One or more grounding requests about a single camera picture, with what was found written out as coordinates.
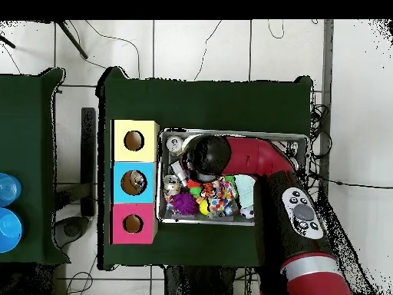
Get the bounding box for black tripod leg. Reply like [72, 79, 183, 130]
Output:
[56, 20, 89, 60]
[0, 33, 16, 49]

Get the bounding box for wire mesh bin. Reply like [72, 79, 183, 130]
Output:
[156, 128, 309, 227]

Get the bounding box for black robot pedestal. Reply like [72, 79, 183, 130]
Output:
[163, 265, 237, 295]

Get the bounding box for silver drink can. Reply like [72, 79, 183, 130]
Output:
[165, 135, 184, 154]

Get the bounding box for small blue bowl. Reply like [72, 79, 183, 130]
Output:
[0, 173, 22, 207]

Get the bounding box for wooden box with three holes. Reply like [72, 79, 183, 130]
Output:
[109, 118, 160, 246]

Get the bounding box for crushed drink can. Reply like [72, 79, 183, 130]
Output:
[162, 174, 183, 196]

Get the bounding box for tiger plush toy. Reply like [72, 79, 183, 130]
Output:
[200, 182, 216, 198]

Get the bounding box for white cloth with colourful dots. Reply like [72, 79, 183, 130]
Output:
[208, 179, 237, 214]

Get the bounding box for dark green tablecloth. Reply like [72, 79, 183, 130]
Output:
[96, 65, 314, 271]
[0, 67, 71, 267]

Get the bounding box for large blue bowl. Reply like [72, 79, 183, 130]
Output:
[0, 207, 24, 254]

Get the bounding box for purple spiky ball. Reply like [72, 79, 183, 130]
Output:
[171, 191, 200, 216]

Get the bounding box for black cable with connector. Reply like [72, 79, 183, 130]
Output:
[319, 178, 393, 189]

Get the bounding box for mint green cloth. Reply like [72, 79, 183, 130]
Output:
[234, 174, 256, 210]

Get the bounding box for clear plastic bottle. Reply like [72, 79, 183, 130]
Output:
[130, 171, 146, 190]

